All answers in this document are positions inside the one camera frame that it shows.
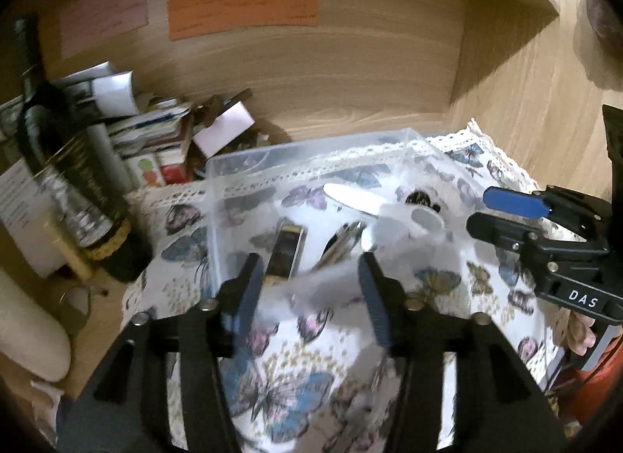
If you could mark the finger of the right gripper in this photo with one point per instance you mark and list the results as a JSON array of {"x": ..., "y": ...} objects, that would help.
[
  {"x": 521, "y": 239},
  {"x": 516, "y": 203}
]

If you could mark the person's right hand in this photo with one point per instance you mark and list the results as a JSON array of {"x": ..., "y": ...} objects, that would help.
[{"x": 573, "y": 331}]

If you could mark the dark wine bottle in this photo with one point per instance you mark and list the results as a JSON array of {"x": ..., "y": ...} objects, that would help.
[{"x": 60, "y": 154}]

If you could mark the metal nail clipper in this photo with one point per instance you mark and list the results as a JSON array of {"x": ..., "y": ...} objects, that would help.
[{"x": 341, "y": 244}]

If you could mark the orange sticky note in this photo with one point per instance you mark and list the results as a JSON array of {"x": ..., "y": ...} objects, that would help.
[{"x": 190, "y": 18}]

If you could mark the clear plastic storage box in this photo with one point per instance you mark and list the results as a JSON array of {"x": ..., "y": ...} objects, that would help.
[{"x": 253, "y": 193}]

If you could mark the white cylindrical candle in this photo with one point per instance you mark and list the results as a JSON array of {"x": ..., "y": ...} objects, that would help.
[{"x": 30, "y": 336}]

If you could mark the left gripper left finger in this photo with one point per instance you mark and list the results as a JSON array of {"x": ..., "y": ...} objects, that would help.
[{"x": 124, "y": 407}]

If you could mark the stack of papers and booklets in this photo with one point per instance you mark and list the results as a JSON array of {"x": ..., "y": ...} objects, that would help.
[{"x": 140, "y": 140}]

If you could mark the small metal cup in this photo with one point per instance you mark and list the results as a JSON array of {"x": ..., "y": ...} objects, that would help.
[{"x": 75, "y": 306}]

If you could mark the pink sticky note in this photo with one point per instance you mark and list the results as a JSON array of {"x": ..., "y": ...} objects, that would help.
[{"x": 88, "y": 23}]

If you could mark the small white cardboard box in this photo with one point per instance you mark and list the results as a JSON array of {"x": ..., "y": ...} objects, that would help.
[{"x": 227, "y": 127}]

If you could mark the butterfly print lace cloth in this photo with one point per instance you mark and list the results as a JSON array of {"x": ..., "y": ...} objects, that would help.
[{"x": 319, "y": 383}]

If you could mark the white handheld light device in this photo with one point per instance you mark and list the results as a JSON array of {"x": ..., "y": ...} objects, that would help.
[{"x": 394, "y": 222}]

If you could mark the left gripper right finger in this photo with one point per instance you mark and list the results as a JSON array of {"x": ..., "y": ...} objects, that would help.
[{"x": 499, "y": 406}]

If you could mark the white handwritten paper note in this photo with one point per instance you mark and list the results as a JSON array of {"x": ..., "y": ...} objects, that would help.
[{"x": 24, "y": 208}]

